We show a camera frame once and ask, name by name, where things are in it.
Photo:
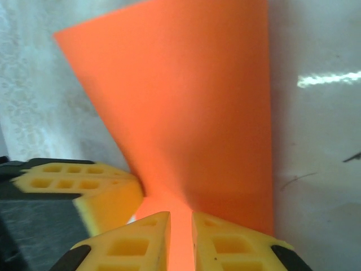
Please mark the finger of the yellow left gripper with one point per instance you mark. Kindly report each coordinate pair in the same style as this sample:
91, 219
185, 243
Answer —
107, 170
112, 203

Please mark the orange cloth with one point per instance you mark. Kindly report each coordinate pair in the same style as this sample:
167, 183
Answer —
183, 98

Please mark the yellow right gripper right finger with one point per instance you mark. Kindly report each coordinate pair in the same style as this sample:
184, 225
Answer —
225, 254

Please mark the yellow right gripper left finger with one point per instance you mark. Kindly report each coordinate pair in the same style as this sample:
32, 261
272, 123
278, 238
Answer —
135, 254

